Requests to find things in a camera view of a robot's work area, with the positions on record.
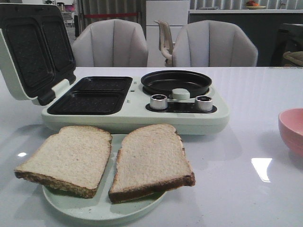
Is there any left silver control knob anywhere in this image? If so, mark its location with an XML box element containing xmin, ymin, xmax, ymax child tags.
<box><xmin>150</xmin><ymin>94</ymin><xmax>168</xmax><ymax>110</ymax></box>

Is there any pink bowl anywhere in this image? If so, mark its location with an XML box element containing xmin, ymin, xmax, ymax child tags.
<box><xmin>278</xmin><ymin>108</ymin><xmax>303</xmax><ymax>157</ymax></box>

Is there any white cabinet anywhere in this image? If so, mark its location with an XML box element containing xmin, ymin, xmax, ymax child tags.
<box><xmin>146</xmin><ymin>0</ymin><xmax>190</xmax><ymax>67</ymax></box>

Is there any black round frying pan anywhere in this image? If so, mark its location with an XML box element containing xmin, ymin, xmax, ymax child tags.
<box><xmin>141</xmin><ymin>70</ymin><xmax>212</xmax><ymax>99</ymax></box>

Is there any green breakfast maker base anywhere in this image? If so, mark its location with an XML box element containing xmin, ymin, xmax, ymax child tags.
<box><xmin>42</xmin><ymin>76</ymin><xmax>230</xmax><ymax>135</ymax></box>

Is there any right grey upholstered chair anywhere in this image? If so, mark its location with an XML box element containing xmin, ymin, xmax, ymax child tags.
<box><xmin>172</xmin><ymin>20</ymin><xmax>258</xmax><ymax>67</ymax></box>

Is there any beige plastic chair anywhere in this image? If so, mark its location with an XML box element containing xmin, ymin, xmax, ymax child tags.
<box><xmin>154</xmin><ymin>20</ymin><xmax>173</xmax><ymax>67</ymax></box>

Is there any bread slice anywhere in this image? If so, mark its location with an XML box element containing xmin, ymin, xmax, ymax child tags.
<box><xmin>14</xmin><ymin>126</ymin><xmax>112</xmax><ymax>199</ymax></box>
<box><xmin>108</xmin><ymin>124</ymin><xmax>196</xmax><ymax>203</ymax></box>

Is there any fruit bowl on counter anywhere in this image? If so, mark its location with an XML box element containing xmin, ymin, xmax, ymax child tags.
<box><xmin>245</xmin><ymin>0</ymin><xmax>266</xmax><ymax>9</ymax></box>

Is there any right silver control knob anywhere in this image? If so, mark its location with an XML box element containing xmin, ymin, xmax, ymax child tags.
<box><xmin>195</xmin><ymin>96</ymin><xmax>213</xmax><ymax>112</ymax></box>

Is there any green breakfast maker lid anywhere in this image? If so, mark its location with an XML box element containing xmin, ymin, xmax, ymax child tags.
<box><xmin>0</xmin><ymin>3</ymin><xmax>76</xmax><ymax>105</ymax></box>

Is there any green round plate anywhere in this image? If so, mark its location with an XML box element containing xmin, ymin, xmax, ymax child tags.
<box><xmin>42</xmin><ymin>134</ymin><xmax>167</xmax><ymax>227</ymax></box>

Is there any left grey upholstered chair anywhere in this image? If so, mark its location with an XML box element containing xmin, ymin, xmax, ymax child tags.
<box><xmin>72</xmin><ymin>19</ymin><xmax>148</xmax><ymax>67</ymax></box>

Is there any dark grey counter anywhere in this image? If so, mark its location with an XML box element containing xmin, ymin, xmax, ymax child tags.
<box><xmin>188</xmin><ymin>9</ymin><xmax>303</xmax><ymax>67</ymax></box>

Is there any grey upholstered chair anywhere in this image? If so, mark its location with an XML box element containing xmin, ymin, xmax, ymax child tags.
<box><xmin>172</xmin><ymin>20</ymin><xmax>258</xmax><ymax>67</ymax></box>
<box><xmin>72</xmin><ymin>19</ymin><xmax>148</xmax><ymax>67</ymax></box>

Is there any silver control knob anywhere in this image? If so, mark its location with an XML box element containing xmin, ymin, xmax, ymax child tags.
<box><xmin>150</xmin><ymin>94</ymin><xmax>168</xmax><ymax>110</ymax></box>
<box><xmin>195</xmin><ymin>96</ymin><xmax>213</xmax><ymax>112</ymax></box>

